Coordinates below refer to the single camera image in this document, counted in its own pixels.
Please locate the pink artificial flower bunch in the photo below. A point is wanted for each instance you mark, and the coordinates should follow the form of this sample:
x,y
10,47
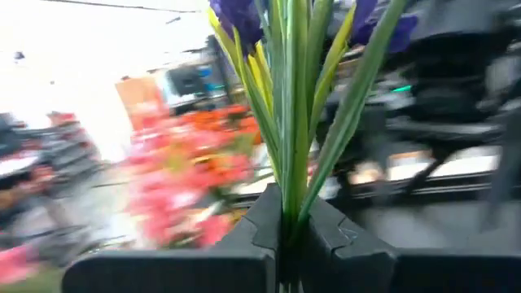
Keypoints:
x,y
171,203

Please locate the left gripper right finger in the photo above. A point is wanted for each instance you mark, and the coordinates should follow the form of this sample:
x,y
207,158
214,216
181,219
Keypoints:
x,y
407,272

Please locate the orange artificial flower bunch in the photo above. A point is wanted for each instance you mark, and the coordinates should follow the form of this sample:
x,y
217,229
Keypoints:
x,y
220,118

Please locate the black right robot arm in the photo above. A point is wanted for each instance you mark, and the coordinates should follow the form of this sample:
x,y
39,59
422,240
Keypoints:
x,y
447,61

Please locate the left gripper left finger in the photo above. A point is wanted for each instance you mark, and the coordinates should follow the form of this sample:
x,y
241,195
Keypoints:
x,y
163,272

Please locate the storage rack with bins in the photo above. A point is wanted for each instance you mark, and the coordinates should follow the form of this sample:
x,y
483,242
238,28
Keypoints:
x,y
61,150

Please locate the purple artificial flower bunch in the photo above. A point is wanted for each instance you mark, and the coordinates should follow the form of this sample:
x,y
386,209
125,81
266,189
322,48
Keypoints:
x,y
295,122

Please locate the red-orange fabric partition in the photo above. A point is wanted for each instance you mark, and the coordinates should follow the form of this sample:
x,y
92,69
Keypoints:
x,y
136,97

